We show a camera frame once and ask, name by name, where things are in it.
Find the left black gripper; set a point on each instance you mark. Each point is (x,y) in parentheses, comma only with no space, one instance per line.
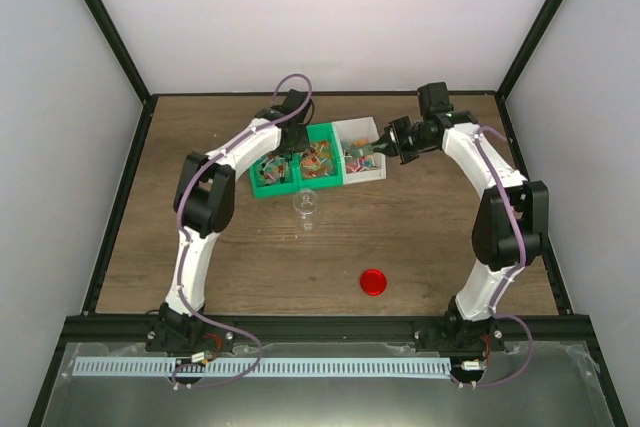
(301,143)

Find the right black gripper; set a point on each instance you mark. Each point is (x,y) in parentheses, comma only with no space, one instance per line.
(393,137)

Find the green plastic scoop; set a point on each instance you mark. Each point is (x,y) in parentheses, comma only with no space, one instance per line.
(358,151)

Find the green double candy bin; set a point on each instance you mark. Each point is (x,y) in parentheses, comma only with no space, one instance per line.
(317,167)

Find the clear plastic jar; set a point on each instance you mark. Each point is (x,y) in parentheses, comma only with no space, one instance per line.
(306,204)

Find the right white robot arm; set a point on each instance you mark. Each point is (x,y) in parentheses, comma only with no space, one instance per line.
(511,223)

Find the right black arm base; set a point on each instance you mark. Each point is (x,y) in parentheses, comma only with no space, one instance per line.
(450,332)

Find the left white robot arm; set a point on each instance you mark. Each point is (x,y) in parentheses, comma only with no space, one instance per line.
(204,202)

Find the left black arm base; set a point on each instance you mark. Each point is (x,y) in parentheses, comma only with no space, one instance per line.
(171,332)

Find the red jar lid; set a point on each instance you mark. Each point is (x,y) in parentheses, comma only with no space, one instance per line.
(373,282)

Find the black aluminium front beam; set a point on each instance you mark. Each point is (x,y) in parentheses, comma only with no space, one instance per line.
(298,329)

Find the light blue slotted rail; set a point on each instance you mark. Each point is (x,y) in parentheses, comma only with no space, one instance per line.
(412,368)

